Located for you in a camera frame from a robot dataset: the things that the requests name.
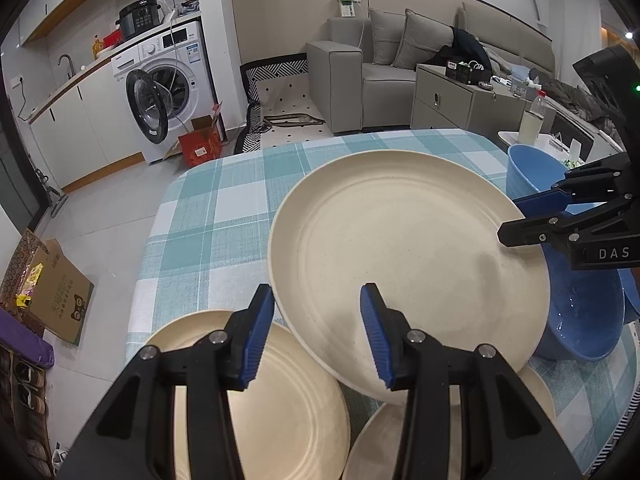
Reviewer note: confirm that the yellow snack packets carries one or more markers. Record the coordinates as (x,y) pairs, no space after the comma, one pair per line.
(30,280)

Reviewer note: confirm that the black glass door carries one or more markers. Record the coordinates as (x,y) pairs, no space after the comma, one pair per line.
(15,190)

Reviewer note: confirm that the black box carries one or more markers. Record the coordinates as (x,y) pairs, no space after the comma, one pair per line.
(465,75)

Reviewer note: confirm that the dark grey blanket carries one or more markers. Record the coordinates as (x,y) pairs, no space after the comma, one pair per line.
(570,95)

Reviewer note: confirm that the grey cushion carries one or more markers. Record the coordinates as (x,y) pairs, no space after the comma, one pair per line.
(425,40)
(385,35)

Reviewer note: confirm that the black pressure cooker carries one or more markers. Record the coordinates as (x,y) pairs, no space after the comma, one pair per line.
(140,19)

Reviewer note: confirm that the shoe rack with shoes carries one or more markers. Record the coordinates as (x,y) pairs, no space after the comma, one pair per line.
(25,385)

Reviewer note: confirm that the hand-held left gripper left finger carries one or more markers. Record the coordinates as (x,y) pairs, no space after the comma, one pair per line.
(252,345)

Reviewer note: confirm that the white washing machine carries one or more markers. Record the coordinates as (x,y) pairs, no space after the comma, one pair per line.
(185,60)

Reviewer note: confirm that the light blue pillow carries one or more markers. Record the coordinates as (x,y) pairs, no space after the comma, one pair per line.
(522,72)

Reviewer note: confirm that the white wall remote holder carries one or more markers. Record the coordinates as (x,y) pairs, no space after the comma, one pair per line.
(346,10)

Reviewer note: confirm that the teal plaid tablecloth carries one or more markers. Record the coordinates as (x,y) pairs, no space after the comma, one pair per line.
(225,220)

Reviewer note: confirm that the black kitchen faucet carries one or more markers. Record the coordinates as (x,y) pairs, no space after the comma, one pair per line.
(67,65)

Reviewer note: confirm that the purple bag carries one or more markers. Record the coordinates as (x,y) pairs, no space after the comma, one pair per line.
(25,340)

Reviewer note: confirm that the dark jacket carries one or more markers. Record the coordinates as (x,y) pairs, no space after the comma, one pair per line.
(467,47)

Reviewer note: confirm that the red container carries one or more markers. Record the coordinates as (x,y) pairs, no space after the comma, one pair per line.
(112,40)

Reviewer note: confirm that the red cardboard box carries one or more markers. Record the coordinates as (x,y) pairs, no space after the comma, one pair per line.
(200,147)

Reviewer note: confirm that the white kitchen base cabinets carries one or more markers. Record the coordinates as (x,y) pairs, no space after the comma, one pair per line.
(85,120)

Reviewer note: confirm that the cream round plate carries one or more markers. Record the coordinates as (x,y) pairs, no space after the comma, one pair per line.
(375,440)
(300,425)
(400,240)

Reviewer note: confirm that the grey sofa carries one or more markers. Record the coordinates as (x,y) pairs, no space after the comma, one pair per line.
(345,90)

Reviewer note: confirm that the cream cup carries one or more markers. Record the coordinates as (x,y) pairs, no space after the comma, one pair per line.
(530,130)

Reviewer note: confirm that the yellow bottle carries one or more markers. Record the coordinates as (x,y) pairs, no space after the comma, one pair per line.
(96,47)

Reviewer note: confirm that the grey cabinet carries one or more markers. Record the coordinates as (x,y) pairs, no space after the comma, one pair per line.
(450,105)

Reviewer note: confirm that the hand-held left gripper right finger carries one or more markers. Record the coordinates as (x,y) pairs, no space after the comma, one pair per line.
(380,350)

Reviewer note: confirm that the pile of clothes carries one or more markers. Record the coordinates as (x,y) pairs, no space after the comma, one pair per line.
(187,7)

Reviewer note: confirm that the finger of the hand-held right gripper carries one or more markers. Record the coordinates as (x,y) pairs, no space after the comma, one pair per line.
(542,204)
(525,234)

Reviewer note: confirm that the brown patterned cardboard box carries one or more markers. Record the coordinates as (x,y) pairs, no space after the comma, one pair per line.
(20,260)

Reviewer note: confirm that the white wall cabinets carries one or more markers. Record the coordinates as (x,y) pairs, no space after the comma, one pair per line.
(55,10)

